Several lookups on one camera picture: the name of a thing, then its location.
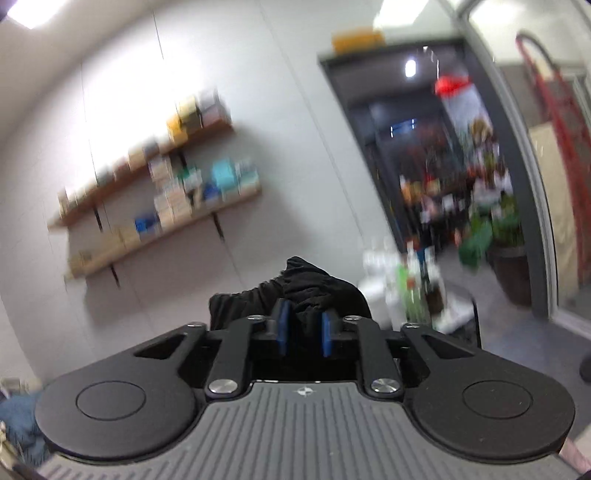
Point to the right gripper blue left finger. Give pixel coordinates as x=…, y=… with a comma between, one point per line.
x=247, y=341

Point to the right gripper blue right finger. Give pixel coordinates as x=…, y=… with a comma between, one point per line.
x=379, y=374

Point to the black jacket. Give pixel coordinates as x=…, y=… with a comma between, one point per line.
x=309, y=292

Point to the dark plant pot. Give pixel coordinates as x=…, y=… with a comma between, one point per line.
x=510, y=265

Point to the blue table cover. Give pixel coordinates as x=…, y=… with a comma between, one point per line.
x=22, y=431

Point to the red hand truck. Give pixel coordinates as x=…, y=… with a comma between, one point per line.
x=572, y=135

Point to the lower wooden wall shelf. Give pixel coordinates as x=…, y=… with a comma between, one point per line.
x=182, y=197

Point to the wooden wall shelf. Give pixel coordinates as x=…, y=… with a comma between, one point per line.
x=182, y=197
x=195, y=122

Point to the upper wooden wall shelf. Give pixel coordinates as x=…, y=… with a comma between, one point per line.
x=195, y=122

